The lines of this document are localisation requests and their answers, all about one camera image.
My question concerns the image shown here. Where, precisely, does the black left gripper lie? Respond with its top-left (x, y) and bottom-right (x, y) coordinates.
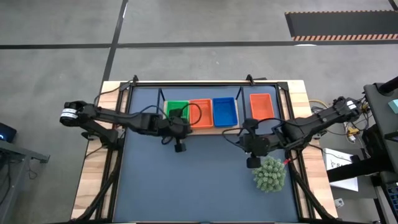
top-left (162, 108), bottom-right (193, 153)

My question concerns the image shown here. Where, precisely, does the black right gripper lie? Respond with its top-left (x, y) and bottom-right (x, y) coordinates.
top-left (239, 118), bottom-right (271, 169)

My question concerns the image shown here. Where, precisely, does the orange basket with white scuffs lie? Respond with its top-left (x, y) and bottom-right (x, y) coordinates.
top-left (188, 98), bottom-right (215, 130)

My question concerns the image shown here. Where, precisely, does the green plastic basket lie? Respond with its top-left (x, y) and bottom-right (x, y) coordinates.
top-left (164, 100), bottom-right (190, 123)

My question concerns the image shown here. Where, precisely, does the blue plastic basket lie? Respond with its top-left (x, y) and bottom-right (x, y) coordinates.
top-left (212, 96), bottom-right (239, 128)

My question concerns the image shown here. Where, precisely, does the orange plastic basket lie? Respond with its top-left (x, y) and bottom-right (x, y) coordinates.
top-left (249, 93), bottom-right (275, 121)

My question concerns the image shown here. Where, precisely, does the green artificial plant ball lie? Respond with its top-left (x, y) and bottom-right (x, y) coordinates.
top-left (251, 156), bottom-right (287, 193)

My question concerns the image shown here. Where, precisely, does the blue table mat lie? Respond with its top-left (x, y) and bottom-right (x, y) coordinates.
top-left (113, 85), bottom-right (299, 223)

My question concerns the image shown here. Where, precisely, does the white paper sheet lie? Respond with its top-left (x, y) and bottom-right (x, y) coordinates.
top-left (322, 147), bottom-right (359, 192)

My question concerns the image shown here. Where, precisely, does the black equipment cart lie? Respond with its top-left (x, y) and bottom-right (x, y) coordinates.
top-left (326, 76), bottom-right (398, 224)

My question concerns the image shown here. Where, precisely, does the black mat with hazard stripes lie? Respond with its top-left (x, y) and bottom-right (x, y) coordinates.
top-left (285, 10), bottom-right (398, 42)

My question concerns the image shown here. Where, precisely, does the dark keyboard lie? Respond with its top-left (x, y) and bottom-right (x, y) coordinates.
top-left (385, 182), bottom-right (398, 218)

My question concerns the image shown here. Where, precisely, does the grey metal desk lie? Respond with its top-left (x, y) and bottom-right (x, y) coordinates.
top-left (0, 139), bottom-right (50, 224)

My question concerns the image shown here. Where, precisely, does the black device with blue light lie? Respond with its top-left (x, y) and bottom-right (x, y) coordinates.
top-left (0, 122), bottom-right (17, 144)

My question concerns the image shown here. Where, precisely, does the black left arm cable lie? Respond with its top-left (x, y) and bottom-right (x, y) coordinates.
top-left (136, 102), bottom-right (203, 127)

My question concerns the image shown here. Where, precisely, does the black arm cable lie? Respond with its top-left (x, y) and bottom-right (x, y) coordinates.
top-left (136, 102), bottom-right (203, 127)
top-left (221, 117), bottom-right (282, 147)

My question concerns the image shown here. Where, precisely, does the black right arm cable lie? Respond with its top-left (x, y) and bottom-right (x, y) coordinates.
top-left (221, 117), bottom-right (282, 147)

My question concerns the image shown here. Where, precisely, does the black metal table frame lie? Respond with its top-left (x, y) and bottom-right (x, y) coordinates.
top-left (70, 74), bottom-right (340, 224)

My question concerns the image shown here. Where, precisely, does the yellow cable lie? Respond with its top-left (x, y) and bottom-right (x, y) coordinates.
top-left (309, 99), bottom-right (330, 111)

